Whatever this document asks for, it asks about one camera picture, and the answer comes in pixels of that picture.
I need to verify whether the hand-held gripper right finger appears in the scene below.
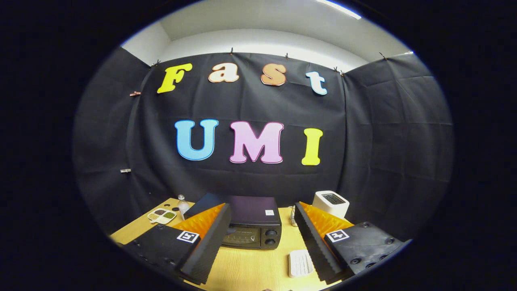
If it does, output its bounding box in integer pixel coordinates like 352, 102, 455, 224
294, 202, 412, 285

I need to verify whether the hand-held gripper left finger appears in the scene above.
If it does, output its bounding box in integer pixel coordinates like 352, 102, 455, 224
121, 203, 232, 285

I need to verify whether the black toaster oven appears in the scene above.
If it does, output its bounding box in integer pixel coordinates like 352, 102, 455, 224
184, 193, 282, 250

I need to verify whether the white pop-up toaster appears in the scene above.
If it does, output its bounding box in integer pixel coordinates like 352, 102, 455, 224
312, 190, 350, 219

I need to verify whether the white rectangular plate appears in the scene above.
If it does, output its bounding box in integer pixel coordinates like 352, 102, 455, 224
288, 249, 315, 278

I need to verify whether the white divided tray of beans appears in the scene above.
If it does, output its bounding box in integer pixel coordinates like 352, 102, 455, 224
147, 208, 177, 225

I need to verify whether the black backdrop cloth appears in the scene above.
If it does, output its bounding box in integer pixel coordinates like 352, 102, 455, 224
73, 48, 455, 241

